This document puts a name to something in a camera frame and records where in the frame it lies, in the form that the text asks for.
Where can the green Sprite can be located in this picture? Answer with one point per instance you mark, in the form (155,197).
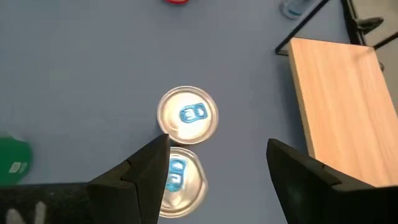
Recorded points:
(14,155)

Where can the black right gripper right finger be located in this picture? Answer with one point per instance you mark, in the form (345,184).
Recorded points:
(304,193)

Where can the black metal rig frame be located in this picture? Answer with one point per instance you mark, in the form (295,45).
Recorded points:
(352,21)

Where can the red Fanta can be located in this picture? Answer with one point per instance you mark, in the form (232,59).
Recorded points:
(176,1)

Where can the wooden shelf with black frame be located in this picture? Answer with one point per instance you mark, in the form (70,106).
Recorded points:
(342,109)

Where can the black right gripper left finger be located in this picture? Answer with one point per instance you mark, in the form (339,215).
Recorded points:
(140,186)

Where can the blue silver Red Bull can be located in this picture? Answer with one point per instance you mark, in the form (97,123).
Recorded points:
(187,115)
(292,9)
(189,186)

